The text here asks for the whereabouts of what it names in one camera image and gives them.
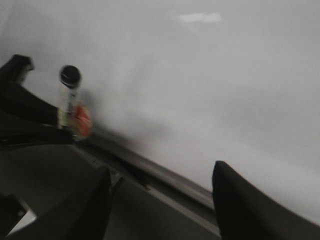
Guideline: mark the grey whiteboard marker tray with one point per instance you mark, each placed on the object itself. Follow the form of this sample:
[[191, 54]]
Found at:
[[172, 189]]

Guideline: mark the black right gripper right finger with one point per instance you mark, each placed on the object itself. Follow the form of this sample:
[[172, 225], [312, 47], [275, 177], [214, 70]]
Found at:
[[245, 213]]

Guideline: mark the white whiteboard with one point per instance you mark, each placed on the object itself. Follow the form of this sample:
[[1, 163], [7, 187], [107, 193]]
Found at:
[[186, 83]]

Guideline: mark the white black dry-erase marker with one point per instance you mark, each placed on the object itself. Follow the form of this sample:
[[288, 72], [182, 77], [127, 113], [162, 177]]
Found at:
[[70, 80]]

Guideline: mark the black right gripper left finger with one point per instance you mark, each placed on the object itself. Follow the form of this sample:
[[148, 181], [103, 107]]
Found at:
[[82, 215]]

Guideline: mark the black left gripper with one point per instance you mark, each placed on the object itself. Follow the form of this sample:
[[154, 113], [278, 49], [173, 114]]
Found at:
[[21, 123]]

